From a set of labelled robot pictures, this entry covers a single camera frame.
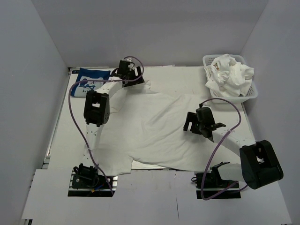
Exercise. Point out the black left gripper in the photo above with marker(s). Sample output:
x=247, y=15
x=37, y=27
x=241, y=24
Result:
x=137, y=81

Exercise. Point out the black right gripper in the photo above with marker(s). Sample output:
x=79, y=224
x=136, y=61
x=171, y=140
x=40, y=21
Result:
x=191, y=117

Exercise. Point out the white t-shirt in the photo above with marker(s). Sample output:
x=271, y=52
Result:
x=147, y=127

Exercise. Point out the pile of white t-shirts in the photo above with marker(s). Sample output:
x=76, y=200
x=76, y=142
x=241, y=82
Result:
x=228, y=77

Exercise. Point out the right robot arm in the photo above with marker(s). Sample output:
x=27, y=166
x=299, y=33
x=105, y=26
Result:
x=258, y=166

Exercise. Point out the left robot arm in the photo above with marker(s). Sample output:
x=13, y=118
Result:
x=97, y=112

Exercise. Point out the folded blue printed t-shirt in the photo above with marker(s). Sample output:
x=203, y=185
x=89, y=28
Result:
x=92, y=80

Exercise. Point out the white plastic laundry basket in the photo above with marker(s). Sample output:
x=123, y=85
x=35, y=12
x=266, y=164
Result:
x=232, y=82

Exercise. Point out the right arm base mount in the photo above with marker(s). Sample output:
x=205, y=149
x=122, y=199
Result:
x=213, y=185

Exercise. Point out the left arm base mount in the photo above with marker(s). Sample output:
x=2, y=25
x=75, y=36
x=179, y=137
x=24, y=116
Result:
x=81, y=187

